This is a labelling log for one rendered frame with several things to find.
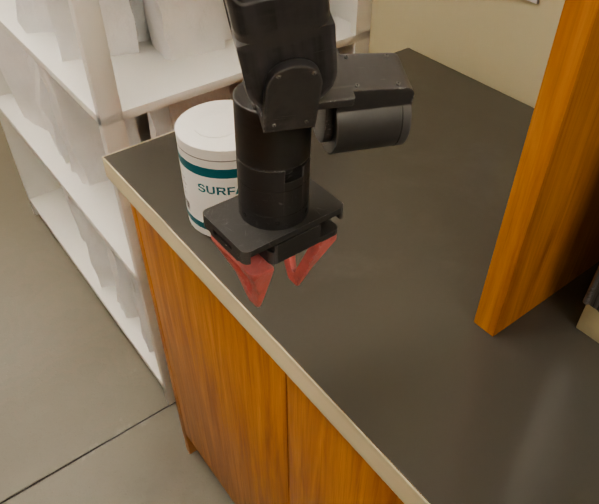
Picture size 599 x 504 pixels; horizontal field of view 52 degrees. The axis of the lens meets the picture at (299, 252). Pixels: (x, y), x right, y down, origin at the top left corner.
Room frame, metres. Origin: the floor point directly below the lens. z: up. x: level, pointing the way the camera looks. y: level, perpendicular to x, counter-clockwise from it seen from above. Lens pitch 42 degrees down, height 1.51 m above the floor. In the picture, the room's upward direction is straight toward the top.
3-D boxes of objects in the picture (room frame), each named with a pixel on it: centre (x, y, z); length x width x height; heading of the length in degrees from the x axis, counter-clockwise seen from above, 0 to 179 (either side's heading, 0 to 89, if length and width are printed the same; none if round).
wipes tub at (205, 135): (0.71, 0.10, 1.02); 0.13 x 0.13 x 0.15
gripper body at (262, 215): (0.40, 0.02, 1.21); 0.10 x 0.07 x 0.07; 128
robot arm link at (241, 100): (0.40, 0.01, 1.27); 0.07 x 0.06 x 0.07; 105
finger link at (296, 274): (0.41, 0.01, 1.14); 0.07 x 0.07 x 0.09; 38
